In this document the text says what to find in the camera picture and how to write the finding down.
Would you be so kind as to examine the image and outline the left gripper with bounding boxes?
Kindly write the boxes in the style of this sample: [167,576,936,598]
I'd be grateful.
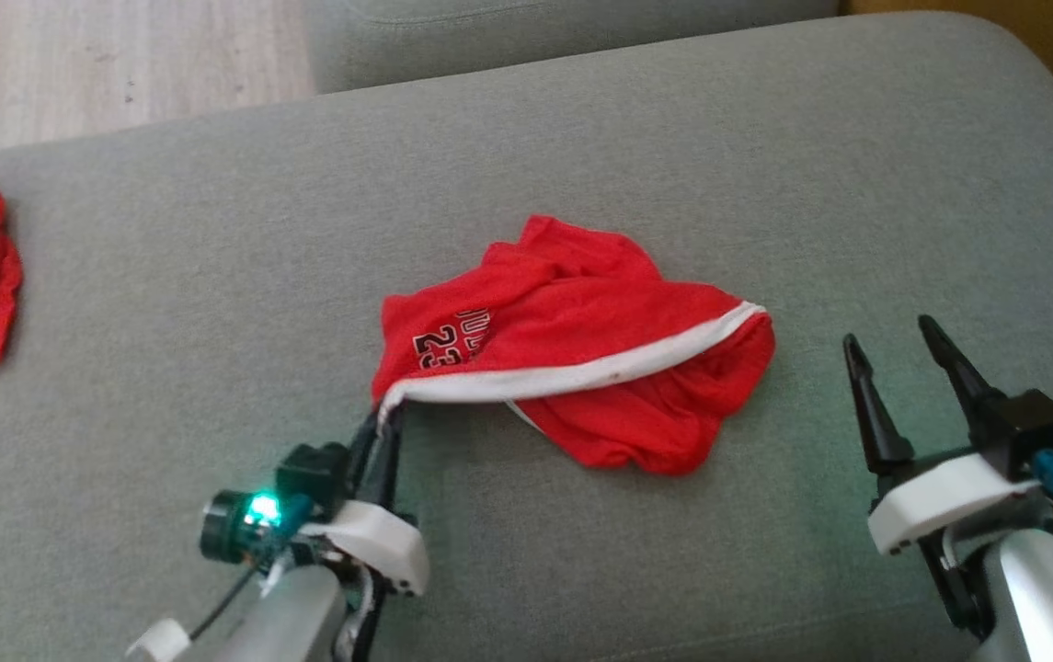
[296,403,432,599]

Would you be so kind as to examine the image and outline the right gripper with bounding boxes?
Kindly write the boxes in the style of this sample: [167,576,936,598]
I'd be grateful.
[842,314,1042,637]

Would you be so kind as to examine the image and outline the red shorts with white stripe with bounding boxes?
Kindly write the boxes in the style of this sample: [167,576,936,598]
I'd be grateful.
[372,214,777,476]

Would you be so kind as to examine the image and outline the white left cable clip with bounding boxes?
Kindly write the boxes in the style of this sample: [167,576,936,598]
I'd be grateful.
[124,618,193,662]

